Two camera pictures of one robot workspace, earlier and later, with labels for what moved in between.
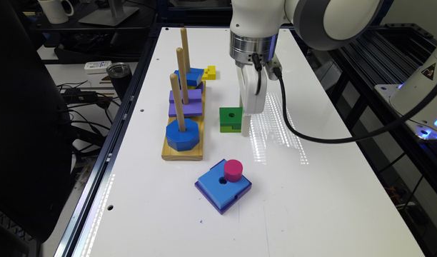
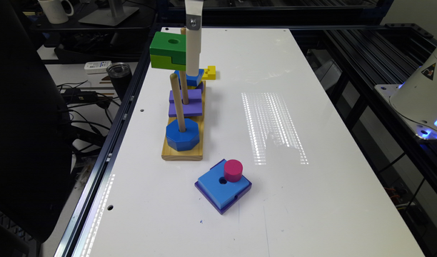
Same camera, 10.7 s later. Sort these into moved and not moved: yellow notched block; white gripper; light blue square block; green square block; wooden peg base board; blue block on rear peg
Moved: white gripper; green square block
Not moved: blue block on rear peg; yellow notched block; light blue square block; wooden peg base board
